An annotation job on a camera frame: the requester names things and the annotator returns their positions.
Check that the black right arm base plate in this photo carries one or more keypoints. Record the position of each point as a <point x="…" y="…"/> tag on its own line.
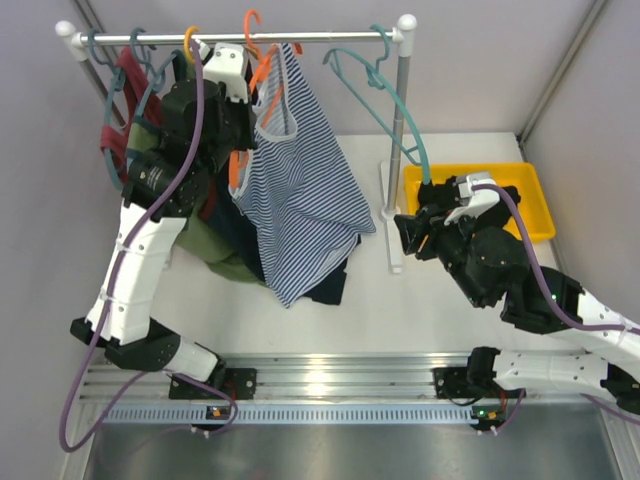
<point x="450" y="382"/>

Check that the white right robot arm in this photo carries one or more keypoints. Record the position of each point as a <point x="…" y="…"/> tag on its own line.
<point x="490" y="266"/>

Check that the maroon tank top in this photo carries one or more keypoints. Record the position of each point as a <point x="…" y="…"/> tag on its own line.
<point x="117" y="139"/>

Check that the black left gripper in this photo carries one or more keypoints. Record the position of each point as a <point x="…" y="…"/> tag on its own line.
<point x="240" y="128"/>

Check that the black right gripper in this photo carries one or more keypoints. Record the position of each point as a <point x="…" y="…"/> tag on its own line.
<point x="414" y="228"/>

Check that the green tank top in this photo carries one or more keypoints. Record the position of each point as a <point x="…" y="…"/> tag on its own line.
<point x="155" y="154"/>

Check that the yellow plastic tray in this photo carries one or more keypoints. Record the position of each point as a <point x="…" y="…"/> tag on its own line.
<point x="532" y="206"/>

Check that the teal hanger under green top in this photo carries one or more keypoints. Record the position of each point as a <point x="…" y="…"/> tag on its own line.
<point x="153" y="79"/>

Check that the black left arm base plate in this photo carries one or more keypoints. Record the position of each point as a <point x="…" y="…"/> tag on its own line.
<point x="238" y="383"/>

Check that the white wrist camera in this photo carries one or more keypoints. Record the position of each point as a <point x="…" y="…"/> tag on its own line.
<point x="476" y="196"/>
<point x="226" y="63"/>

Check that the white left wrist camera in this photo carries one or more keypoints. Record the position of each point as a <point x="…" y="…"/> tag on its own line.
<point x="226" y="63"/>

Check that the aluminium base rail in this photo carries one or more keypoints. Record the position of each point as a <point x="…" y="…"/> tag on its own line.
<point x="305" y="390"/>

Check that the navy basketball tank top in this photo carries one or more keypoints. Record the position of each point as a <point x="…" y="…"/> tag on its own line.
<point x="223" y="218"/>

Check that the yellow plastic hanger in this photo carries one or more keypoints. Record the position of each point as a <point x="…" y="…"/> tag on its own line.
<point x="190" y="46"/>

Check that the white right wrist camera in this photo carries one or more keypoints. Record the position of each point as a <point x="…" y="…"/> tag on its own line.
<point x="476" y="196"/>

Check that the blue white striped tank top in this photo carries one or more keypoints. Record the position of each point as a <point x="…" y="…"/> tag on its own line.
<point x="296" y="186"/>

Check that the black folded garment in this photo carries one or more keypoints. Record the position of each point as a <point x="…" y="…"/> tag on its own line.
<point x="446" y="195"/>

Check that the silver white clothes rack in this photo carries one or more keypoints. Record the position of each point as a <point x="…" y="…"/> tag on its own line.
<point x="404" y="134"/>

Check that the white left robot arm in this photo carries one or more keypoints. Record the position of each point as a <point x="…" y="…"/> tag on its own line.
<point x="120" y="321"/>

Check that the orange plastic hanger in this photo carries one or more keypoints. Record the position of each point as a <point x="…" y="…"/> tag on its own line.
<point x="238" y="160"/>

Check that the teal hanger under maroon top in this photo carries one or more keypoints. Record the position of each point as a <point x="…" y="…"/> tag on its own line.
<point x="116" y="84"/>

